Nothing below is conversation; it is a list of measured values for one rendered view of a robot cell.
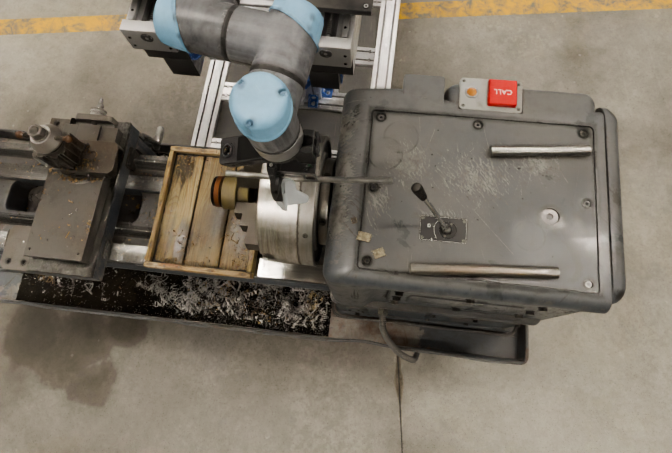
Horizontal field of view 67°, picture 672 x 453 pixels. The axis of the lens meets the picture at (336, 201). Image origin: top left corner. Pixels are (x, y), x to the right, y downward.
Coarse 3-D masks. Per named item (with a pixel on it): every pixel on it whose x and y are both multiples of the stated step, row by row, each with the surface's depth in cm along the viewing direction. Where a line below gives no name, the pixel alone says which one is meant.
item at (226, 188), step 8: (216, 176) 123; (224, 176) 124; (216, 184) 121; (224, 184) 120; (232, 184) 120; (216, 192) 120; (224, 192) 120; (232, 192) 120; (240, 192) 121; (248, 192) 121; (216, 200) 121; (224, 200) 120; (232, 200) 120; (240, 200) 121; (248, 200) 121; (224, 208) 123; (232, 208) 122
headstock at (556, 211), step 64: (384, 128) 108; (448, 128) 107; (512, 128) 106; (576, 128) 106; (384, 192) 104; (448, 192) 103; (512, 192) 102; (576, 192) 102; (384, 256) 100; (448, 256) 99; (512, 256) 98; (576, 256) 98
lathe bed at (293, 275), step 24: (0, 144) 158; (24, 144) 158; (0, 168) 153; (24, 168) 153; (144, 168) 153; (0, 192) 153; (24, 192) 160; (144, 192) 151; (0, 216) 148; (24, 216) 149; (120, 216) 159; (144, 216) 149; (0, 240) 146; (120, 240) 147; (144, 240) 146; (120, 264) 158; (264, 264) 140; (288, 264) 140; (312, 288) 154
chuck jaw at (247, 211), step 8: (240, 208) 120; (248, 208) 120; (256, 208) 120; (240, 216) 121; (248, 216) 119; (240, 224) 118; (248, 224) 118; (248, 232) 117; (256, 232) 117; (248, 240) 116; (256, 240) 116; (248, 248) 118; (256, 248) 118; (264, 256) 118; (272, 256) 117
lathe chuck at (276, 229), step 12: (264, 168) 108; (264, 180) 108; (264, 192) 107; (264, 204) 107; (276, 204) 107; (264, 216) 108; (276, 216) 108; (288, 216) 107; (264, 228) 109; (276, 228) 109; (288, 228) 108; (264, 240) 111; (276, 240) 110; (288, 240) 110; (264, 252) 114; (276, 252) 113; (288, 252) 112; (300, 264) 119
